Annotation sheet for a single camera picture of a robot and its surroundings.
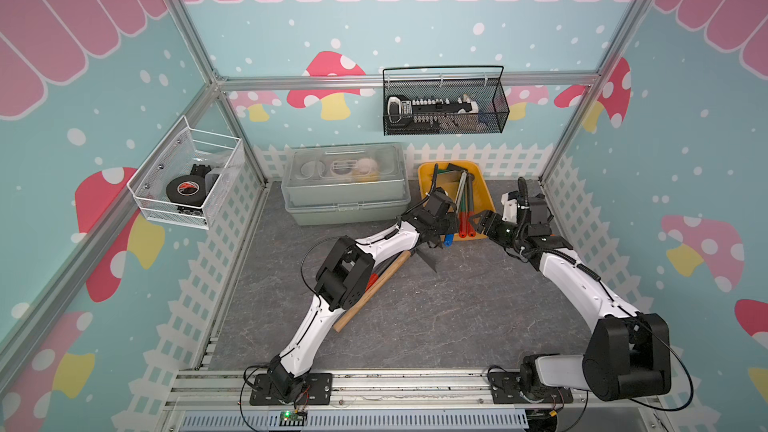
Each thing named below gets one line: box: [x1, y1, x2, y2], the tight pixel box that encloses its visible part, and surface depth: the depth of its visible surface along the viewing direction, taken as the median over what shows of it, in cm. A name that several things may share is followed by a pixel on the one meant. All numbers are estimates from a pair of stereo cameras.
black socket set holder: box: [387, 94, 480, 128], surface depth 90 cm
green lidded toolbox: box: [281, 142, 411, 226], surface depth 101 cm
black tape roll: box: [166, 174, 206, 207], surface depth 71 cm
